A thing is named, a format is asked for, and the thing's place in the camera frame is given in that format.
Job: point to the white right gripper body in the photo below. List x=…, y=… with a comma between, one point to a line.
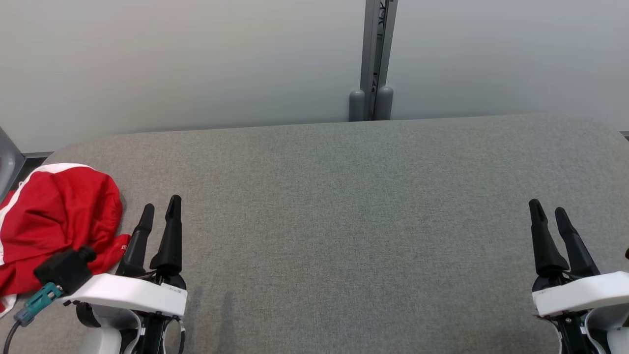
x=585, y=292

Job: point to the red white basketball jersey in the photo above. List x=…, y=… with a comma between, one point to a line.
x=64, y=206

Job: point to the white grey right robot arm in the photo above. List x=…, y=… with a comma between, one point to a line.
x=599, y=334

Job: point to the red shorts white stripe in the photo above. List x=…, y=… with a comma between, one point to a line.
x=22, y=275

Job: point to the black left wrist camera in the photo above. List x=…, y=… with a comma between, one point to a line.
x=66, y=270

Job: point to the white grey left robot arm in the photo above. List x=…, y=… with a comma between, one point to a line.
x=105, y=334

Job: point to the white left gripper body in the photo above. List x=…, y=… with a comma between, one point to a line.
x=128, y=293

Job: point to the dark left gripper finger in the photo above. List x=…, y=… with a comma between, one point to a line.
x=169, y=241
x=137, y=246

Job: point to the grey metal panel corner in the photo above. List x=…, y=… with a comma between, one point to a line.
x=9, y=164

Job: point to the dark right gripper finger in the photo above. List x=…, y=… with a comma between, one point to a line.
x=545, y=246
x=577, y=250

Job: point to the grey metal partition post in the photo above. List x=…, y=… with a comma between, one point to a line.
x=376, y=49

